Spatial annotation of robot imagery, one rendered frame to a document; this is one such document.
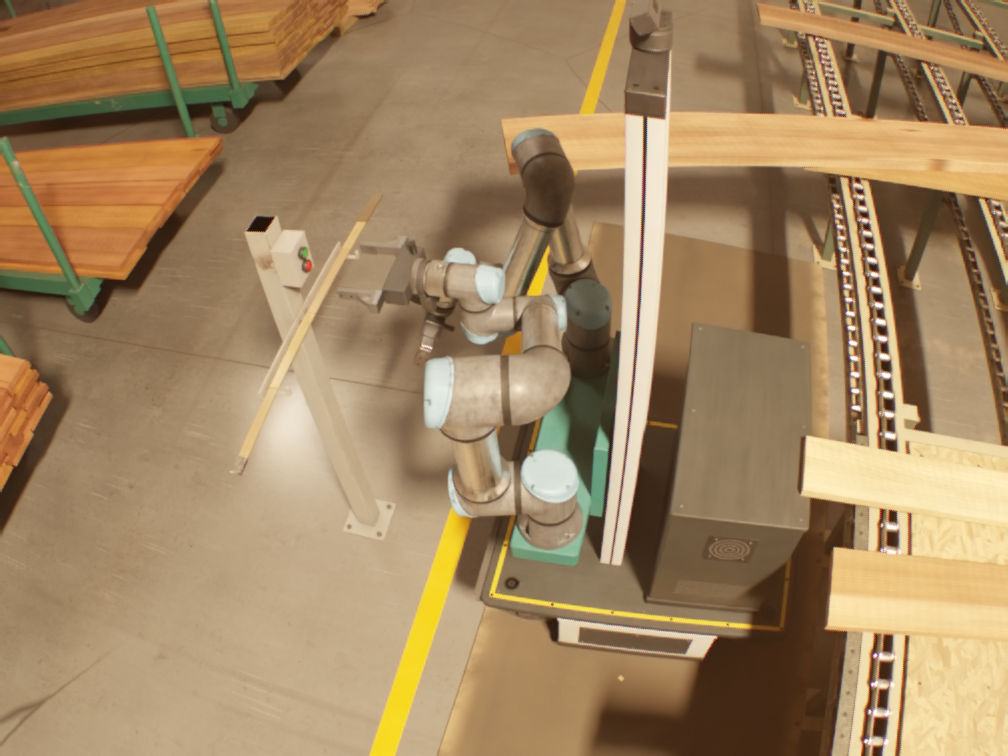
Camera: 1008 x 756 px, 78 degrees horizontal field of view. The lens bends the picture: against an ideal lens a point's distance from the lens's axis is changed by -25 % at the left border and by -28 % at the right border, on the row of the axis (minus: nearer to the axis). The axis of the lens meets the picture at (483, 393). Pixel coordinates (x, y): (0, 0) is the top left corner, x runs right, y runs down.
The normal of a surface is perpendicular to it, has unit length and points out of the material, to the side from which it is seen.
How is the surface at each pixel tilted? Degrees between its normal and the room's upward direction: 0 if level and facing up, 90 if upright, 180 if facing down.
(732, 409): 0
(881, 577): 0
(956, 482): 0
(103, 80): 90
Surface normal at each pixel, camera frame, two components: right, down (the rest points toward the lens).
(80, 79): -0.26, 0.78
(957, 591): -0.08, -0.61
